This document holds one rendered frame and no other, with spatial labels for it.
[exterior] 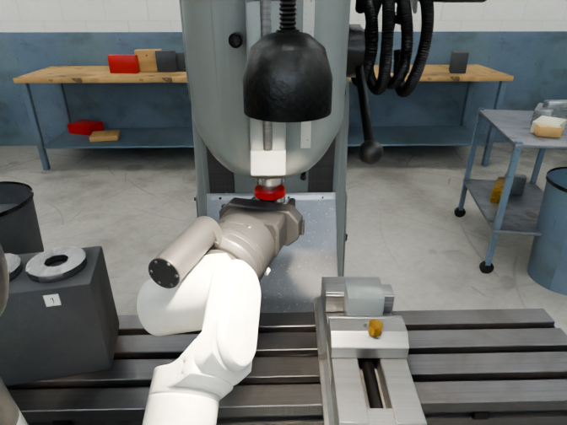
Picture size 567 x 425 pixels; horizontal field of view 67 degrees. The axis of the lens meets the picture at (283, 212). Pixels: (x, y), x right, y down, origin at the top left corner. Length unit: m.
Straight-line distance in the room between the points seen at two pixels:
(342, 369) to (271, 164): 0.36
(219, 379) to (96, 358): 0.45
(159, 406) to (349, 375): 0.36
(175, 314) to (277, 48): 0.27
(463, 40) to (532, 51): 0.78
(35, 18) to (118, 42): 0.83
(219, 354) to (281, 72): 0.24
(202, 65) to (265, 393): 0.52
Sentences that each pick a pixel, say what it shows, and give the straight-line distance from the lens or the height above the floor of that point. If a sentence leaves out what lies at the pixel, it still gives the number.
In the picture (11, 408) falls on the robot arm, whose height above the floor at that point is 1.33.
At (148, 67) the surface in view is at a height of 0.92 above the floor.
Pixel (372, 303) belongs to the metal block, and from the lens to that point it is 0.74.
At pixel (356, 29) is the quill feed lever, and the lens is 0.63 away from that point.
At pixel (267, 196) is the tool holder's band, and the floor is 1.27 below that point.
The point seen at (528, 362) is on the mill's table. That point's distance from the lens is 0.93.
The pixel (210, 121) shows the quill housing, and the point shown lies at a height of 1.39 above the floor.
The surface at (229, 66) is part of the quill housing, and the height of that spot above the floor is 1.45.
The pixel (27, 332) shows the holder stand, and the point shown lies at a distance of 0.82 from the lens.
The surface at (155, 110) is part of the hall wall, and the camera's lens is 5.08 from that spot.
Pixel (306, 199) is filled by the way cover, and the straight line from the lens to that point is 1.04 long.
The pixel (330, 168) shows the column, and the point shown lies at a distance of 1.03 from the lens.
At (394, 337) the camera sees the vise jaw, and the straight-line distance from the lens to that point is 0.73.
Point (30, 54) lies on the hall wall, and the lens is 5.43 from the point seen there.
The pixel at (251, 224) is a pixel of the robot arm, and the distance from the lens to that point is 0.52.
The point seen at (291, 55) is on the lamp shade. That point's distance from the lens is 0.32.
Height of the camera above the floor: 1.52
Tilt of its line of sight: 27 degrees down
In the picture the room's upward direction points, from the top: straight up
